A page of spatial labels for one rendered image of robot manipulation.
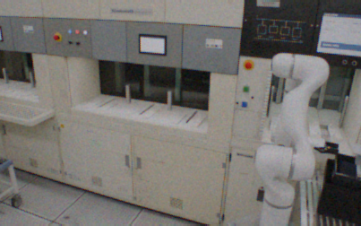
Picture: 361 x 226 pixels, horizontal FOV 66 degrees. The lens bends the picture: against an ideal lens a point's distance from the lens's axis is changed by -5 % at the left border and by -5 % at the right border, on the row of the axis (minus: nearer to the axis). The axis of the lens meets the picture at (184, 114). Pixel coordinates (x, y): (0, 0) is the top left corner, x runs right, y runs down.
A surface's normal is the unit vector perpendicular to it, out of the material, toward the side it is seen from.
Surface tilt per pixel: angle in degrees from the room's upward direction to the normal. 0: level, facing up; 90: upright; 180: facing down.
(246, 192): 90
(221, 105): 90
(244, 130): 90
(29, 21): 90
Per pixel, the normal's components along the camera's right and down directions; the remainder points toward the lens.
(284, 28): -0.34, 0.33
